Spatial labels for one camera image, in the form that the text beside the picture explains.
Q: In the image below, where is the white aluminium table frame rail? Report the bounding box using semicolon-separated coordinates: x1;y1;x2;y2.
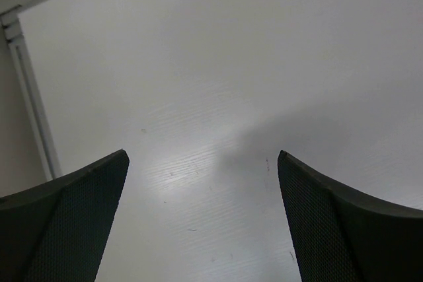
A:
1;5;62;181

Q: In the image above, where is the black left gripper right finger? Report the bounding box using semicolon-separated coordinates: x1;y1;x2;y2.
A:
278;151;422;281

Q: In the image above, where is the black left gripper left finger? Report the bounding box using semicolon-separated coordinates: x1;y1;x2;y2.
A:
1;149;130;281

